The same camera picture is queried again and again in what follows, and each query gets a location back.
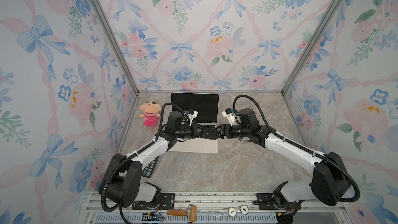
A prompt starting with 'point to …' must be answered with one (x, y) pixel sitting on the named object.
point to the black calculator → (148, 170)
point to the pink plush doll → (151, 110)
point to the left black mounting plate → (166, 201)
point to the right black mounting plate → (266, 201)
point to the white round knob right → (244, 209)
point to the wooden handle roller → (190, 213)
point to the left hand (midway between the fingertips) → (209, 130)
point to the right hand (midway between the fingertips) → (216, 131)
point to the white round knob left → (232, 211)
